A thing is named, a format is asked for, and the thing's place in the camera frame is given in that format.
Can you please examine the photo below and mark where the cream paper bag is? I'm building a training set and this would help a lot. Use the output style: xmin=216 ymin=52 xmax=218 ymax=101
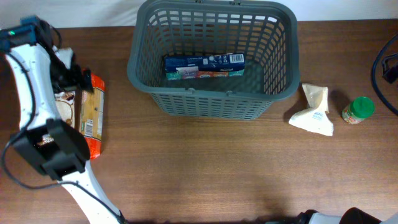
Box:
xmin=289 ymin=83 xmax=334 ymax=136

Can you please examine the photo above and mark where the orange pasta packet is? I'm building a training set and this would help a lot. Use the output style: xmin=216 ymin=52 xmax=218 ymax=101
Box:
xmin=79 ymin=73 xmax=105 ymax=160

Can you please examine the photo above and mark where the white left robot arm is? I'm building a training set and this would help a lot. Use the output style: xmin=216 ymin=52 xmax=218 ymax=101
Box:
xmin=1 ymin=16 xmax=127 ymax=223

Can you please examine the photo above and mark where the green lid jar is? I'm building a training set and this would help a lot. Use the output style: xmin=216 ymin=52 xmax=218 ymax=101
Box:
xmin=341 ymin=96 xmax=375 ymax=124

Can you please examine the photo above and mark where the grey plastic basket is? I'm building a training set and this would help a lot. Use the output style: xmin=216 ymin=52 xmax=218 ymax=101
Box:
xmin=127 ymin=1 xmax=300 ymax=119

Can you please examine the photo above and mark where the brown white rice bag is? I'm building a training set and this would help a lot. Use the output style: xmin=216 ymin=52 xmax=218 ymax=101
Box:
xmin=55 ymin=91 xmax=76 ymax=128

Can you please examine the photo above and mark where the blue foil box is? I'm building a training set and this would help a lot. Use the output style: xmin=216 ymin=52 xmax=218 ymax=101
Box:
xmin=165 ymin=54 xmax=246 ymax=80

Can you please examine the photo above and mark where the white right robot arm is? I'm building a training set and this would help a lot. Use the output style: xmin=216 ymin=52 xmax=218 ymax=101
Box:
xmin=292 ymin=96 xmax=397 ymax=224

